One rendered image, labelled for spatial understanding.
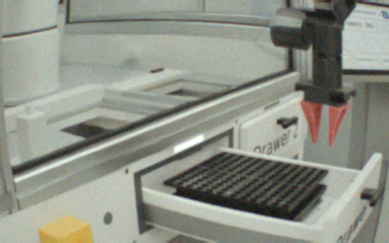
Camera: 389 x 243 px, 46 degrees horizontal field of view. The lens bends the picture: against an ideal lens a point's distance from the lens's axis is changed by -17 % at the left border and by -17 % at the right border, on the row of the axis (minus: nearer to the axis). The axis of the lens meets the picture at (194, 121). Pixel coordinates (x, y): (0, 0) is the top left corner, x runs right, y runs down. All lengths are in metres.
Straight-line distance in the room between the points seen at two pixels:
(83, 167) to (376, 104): 1.19
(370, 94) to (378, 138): 0.17
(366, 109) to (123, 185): 1.08
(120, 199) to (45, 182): 0.16
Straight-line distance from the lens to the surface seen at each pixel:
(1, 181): 0.63
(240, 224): 0.75
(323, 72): 0.82
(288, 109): 1.22
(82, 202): 0.73
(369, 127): 1.72
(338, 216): 0.67
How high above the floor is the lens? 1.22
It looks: 15 degrees down
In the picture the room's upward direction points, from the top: 1 degrees counter-clockwise
